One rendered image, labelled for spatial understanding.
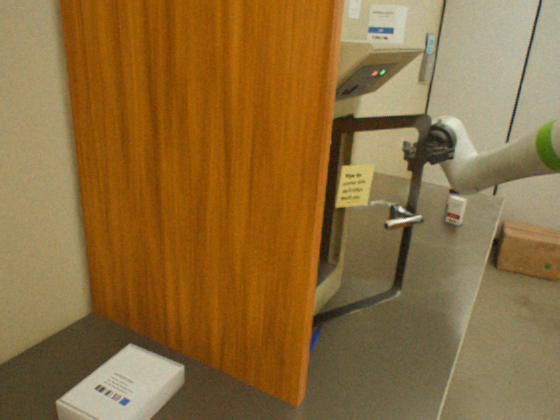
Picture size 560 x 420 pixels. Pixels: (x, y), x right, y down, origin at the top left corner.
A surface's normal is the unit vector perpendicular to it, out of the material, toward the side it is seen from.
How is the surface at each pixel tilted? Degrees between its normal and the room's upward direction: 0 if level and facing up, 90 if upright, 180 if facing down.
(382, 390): 0
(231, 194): 90
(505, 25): 90
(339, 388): 0
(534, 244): 85
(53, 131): 90
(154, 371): 0
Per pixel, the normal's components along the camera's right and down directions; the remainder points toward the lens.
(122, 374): 0.06, -0.93
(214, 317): -0.48, 0.29
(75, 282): 0.87, 0.22
